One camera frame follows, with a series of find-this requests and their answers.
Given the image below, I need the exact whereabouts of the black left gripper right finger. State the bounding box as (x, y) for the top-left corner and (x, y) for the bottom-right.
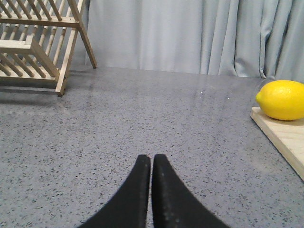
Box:
(152, 154), (228, 228)

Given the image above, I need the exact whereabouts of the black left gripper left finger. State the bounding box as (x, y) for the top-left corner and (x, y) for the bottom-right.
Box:
(80, 155), (151, 228)

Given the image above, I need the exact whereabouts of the yellow lemon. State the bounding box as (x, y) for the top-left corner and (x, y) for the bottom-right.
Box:
(256, 80), (304, 121)

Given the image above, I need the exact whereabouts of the light grey curtain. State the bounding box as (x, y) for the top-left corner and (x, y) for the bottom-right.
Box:
(83, 0), (304, 81)

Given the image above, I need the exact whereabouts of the wooden cutting board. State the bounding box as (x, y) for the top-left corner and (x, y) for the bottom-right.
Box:
(250, 107), (304, 179)

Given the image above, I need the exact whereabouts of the wooden dish rack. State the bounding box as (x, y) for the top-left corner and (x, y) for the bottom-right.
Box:
(0, 0), (97, 96)

